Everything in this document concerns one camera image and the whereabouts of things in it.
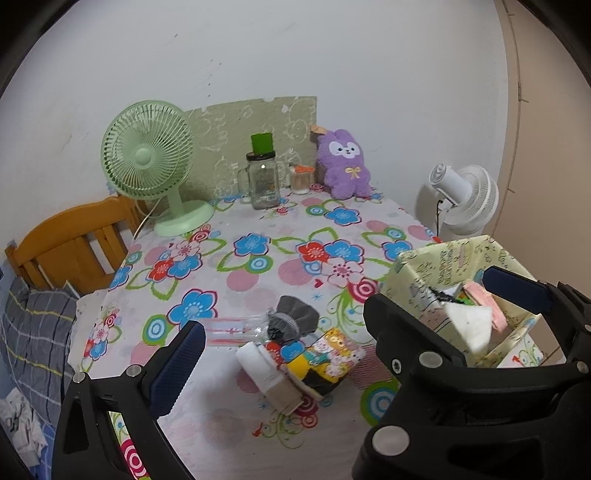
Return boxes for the black socks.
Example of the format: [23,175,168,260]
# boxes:
[427,285,465,305]

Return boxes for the purple plush bunny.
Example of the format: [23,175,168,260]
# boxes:
[315,128,374,200]

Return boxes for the crumpled white cloth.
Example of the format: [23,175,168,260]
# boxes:
[0,388,49,467]

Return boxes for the blue checked bedsheet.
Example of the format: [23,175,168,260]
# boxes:
[0,258,63,480]

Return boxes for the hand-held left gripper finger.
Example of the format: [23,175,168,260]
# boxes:
[51,320,207,480]

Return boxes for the dark grey sock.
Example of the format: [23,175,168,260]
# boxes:
[265,295,320,344]

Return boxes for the small jar with orange lid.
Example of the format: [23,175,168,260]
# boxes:
[288,165,317,195]

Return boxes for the beige door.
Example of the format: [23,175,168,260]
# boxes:
[496,0,591,352]

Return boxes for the clear plastic pack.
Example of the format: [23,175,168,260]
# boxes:
[203,314,278,344]

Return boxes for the white and beige socks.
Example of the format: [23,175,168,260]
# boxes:
[235,342,305,414]

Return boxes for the yellow cartoon socks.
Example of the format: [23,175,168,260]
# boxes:
[265,328,366,400]

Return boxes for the glass mug with green lid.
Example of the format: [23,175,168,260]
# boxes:
[238,133,283,210]

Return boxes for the white fan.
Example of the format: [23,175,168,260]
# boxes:
[416,162,500,241]

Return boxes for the grey plaid pillow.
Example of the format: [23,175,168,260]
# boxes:
[0,274,81,416]

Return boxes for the yellow fabric storage box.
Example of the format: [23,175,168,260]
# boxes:
[383,234,546,370]

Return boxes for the green desk fan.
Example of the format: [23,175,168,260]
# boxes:
[100,102,215,237]

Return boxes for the pink socks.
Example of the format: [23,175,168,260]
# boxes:
[463,281,506,330]

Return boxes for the wooden bed headboard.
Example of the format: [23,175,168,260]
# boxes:
[4,194,148,296]

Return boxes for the green patterned board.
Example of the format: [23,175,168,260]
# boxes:
[185,95,319,204]

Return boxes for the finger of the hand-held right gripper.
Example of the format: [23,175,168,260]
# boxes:
[481,267,591,366]
[363,292,469,431]

